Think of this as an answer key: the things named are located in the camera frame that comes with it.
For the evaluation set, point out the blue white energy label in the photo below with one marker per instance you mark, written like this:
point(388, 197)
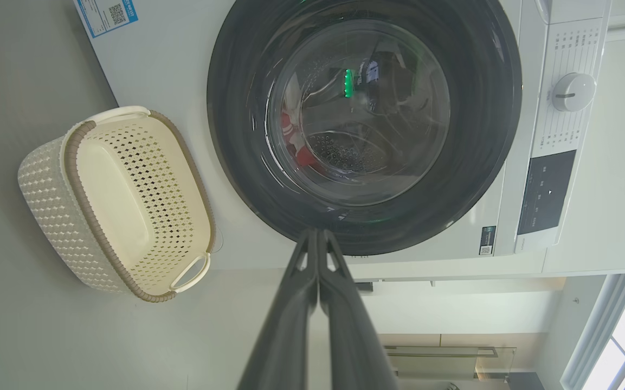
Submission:
point(107, 15)

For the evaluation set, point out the black washing machine display panel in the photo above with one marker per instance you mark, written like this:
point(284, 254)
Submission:
point(545, 192)

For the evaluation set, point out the white round control knob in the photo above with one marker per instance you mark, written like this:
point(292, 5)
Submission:
point(573, 92)

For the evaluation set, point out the red white garment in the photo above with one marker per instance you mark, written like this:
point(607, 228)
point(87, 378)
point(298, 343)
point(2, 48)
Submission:
point(304, 154)

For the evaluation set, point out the small QR code sticker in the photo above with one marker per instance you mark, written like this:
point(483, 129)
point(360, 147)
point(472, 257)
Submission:
point(487, 241)

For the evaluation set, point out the round dark glass washer door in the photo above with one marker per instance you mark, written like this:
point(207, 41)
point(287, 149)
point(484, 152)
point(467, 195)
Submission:
point(236, 135)

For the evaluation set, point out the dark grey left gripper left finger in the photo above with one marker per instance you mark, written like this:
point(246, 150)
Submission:
point(285, 336)

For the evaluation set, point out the white washing machine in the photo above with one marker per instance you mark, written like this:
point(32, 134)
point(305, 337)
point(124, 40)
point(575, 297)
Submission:
point(171, 70)

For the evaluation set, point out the cream perforated laundry basket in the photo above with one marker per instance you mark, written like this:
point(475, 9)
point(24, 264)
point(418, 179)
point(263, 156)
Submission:
point(122, 206)

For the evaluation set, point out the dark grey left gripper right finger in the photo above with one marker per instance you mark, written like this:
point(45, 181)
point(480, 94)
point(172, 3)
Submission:
point(353, 346)

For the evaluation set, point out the bright window with frame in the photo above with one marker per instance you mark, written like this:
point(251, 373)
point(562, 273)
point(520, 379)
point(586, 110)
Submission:
point(624, 336)

